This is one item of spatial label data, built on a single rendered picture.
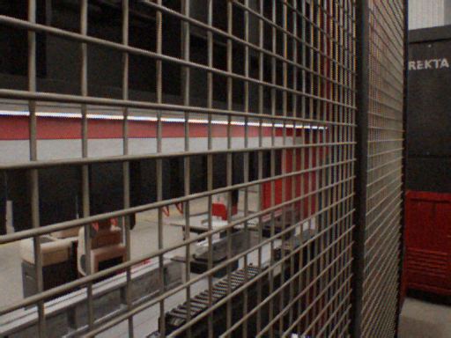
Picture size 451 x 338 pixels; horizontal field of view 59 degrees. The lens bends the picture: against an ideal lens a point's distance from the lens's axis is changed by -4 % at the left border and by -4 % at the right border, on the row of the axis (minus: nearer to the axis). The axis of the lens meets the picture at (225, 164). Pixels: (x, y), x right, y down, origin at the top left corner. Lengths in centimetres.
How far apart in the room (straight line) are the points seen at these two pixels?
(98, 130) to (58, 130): 13
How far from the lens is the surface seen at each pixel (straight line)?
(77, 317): 123
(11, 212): 110
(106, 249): 234
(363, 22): 67
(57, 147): 109
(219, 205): 374
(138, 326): 100
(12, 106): 77
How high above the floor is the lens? 141
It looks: 4 degrees down
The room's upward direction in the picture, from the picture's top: straight up
